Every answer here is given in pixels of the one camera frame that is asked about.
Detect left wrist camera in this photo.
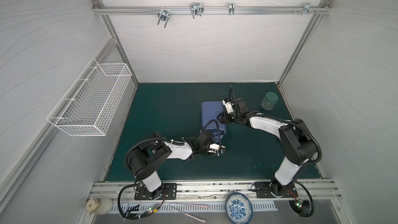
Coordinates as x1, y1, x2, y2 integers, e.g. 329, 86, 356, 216
207, 144, 226, 154

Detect green lid clear jar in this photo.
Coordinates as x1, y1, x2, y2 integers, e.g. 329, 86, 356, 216
261, 92, 279, 111

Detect aluminium top cross rail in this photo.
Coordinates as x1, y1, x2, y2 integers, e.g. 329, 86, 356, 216
93, 5, 332, 16

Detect small metal ring clamp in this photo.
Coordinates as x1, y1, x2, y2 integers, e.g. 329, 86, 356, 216
229, 3, 235, 16

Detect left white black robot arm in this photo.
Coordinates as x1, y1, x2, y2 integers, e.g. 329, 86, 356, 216
124, 119, 226, 195

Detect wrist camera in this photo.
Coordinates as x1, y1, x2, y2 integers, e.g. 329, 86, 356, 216
207, 144, 226, 154
222, 99, 234, 114

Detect white round container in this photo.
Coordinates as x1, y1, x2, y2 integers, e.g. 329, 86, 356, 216
85, 198, 113, 215

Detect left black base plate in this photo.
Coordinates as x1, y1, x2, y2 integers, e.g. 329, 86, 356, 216
134, 183, 177, 201

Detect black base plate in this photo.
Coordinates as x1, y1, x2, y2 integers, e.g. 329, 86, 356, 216
134, 183, 177, 201
251, 180, 298, 199

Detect middle metal hook clamp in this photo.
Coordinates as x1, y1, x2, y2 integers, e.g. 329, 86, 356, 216
189, 3, 204, 19

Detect white wire basket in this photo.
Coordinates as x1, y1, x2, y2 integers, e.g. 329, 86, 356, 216
46, 58, 132, 136

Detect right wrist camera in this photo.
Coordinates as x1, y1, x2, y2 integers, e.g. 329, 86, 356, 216
222, 99, 234, 114

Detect light blue wrapping paper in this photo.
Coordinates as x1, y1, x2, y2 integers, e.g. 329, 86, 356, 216
201, 101, 227, 142

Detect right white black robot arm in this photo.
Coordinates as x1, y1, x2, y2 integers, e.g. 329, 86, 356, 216
217, 87, 322, 198

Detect green table mat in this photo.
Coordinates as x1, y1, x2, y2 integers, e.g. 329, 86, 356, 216
106, 83, 284, 181

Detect right metal bracket clamp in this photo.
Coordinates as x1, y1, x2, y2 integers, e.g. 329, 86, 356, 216
292, 3, 320, 16

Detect blue white patterned plate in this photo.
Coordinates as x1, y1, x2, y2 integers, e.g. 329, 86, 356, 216
225, 192, 254, 224

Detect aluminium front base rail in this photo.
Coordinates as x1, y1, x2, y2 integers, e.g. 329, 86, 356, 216
88, 178, 342, 202

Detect metal hook clamp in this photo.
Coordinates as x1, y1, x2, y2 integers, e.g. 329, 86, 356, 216
157, 9, 170, 28
189, 3, 204, 19

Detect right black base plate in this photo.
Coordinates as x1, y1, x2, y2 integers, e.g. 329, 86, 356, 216
251, 180, 298, 199

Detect left metal hook clamp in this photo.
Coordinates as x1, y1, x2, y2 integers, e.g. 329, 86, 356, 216
157, 9, 170, 28

